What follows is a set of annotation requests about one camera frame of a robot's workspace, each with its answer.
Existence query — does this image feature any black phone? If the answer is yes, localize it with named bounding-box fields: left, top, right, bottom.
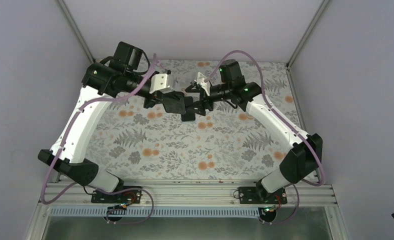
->
left=181, top=113, right=196, bottom=123
left=161, top=91, right=186, bottom=115

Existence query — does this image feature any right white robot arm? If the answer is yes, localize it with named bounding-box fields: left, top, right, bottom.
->
left=185, top=59, right=323, bottom=204

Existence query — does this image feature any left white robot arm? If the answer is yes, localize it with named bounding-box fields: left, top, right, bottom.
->
left=37, top=42, right=171, bottom=203

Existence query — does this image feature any floral patterned table mat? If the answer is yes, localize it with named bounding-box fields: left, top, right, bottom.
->
left=64, top=58, right=317, bottom=181

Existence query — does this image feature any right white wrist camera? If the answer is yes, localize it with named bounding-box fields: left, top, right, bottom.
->
left=191, top=71, right=210, bottom=95

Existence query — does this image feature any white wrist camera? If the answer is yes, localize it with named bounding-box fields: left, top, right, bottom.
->
left=149, top=73, right=176, bottom=94
left=191, top=71, right=210, bottom=95

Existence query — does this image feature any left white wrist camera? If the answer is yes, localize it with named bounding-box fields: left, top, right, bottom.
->
left=149, top=73, right=176, bottom=94

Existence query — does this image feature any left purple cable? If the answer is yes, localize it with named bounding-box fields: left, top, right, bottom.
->
left=39, top=52, right=166, bottom=225

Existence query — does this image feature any purple cable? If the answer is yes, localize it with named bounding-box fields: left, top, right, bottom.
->
left=208, top=50, right=326, bottom=225
left=39, top=52, right=166, bottom=225

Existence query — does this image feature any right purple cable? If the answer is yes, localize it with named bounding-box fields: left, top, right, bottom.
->
left=208, top=50, right=326, bottom=225

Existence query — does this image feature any aluminium rail frame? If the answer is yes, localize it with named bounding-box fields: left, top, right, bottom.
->
left=37, top=180, right=338, bottom=208

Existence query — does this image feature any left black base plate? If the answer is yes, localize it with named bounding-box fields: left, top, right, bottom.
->
left=90, top=186, right=142, bottom=205

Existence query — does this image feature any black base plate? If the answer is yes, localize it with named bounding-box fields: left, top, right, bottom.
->
left=233, top=186, right=288, bottom=205
left=90, top=186, right=142, bottom=205

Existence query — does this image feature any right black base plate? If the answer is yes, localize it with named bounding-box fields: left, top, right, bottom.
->
left=233, top=186, right=288, bottom=205

